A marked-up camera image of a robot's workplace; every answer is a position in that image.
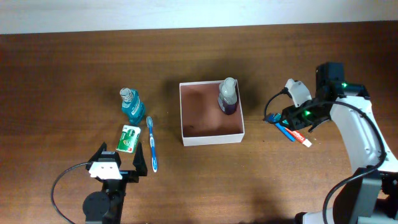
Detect clear blue pump bottle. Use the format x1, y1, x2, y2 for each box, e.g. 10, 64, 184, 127
218, 77, 238, 115

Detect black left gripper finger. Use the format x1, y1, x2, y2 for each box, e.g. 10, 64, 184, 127
132, 142, 148, 176
88, 142, 107, 163

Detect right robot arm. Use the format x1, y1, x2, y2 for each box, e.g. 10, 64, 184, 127
279, 62, 397, 224

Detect white cardboard box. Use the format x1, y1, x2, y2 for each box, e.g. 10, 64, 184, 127
179, 80, 245, 147

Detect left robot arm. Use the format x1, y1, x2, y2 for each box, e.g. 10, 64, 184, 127
82, 143, 148, 224

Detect blue white toothbrush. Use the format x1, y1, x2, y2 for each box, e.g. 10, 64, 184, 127
146, 116, 158, 173

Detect red green toothpaste tube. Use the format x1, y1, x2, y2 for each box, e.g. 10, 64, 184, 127
285, 127, 312, 147

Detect green white small box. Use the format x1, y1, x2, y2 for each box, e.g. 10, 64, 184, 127
116, 125, 141, 154

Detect teal mouthwash bottle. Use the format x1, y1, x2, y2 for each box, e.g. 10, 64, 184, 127
119, 88, 146, 126

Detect blue disposable razor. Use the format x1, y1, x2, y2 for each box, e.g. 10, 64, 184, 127
265, 113, 295, 142

